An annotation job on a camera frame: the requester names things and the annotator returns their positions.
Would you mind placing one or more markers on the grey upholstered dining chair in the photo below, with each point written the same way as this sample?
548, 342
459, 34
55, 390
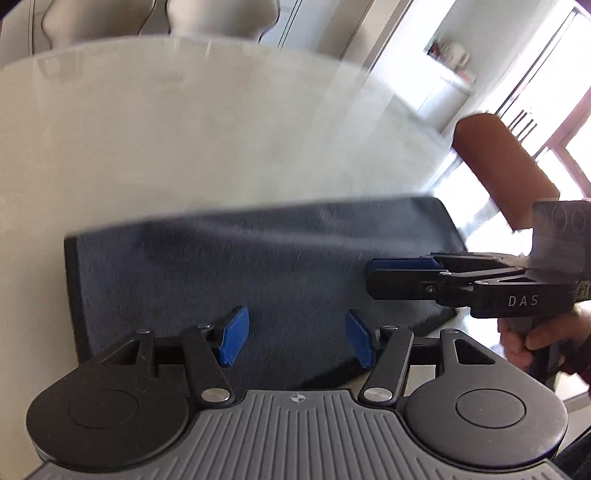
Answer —
97, 21
221, 18

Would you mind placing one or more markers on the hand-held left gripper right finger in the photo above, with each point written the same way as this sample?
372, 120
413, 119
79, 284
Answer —
359, 338

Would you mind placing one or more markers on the white side counter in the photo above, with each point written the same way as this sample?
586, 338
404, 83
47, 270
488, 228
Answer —
443, 97

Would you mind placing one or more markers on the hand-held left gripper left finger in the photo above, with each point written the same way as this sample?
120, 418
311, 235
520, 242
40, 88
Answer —
234, 335

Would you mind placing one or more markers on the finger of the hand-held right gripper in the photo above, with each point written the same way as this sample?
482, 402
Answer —
397, 284
401, 264

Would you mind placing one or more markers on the person's right hand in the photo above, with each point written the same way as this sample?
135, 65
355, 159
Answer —
547, 339

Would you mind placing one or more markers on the balcony railing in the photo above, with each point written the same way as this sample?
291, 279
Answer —
524, 122

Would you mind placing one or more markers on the brown leather chair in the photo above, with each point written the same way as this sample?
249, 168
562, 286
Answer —
503, 166

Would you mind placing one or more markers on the blue towel with black trim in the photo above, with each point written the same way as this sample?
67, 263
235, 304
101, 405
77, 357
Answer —
258, 263

